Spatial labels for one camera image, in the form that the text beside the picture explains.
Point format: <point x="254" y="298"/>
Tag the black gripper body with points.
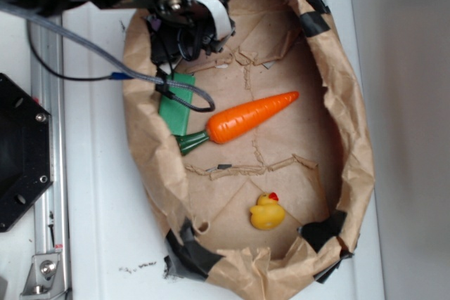
<point x="184" y="28"/>

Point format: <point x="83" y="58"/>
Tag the brown paper bag tray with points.
<point x="316" y="155"/>

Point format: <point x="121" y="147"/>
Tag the orange toy carrot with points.
<point x="232" y="123"/>

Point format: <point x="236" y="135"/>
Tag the aluminium extrusion rail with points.
<point x="51" y="220"/>

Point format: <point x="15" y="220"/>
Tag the black octagonal mount plate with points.
<point x="25" y="152"/>

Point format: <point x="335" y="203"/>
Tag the silver corner bracket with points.
<point x="45" y="279"/>

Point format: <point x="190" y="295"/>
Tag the green plastic block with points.
<point x="175" y="114"/>

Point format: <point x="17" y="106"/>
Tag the yellow rubber duck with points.
<point x="267" y="213"/>

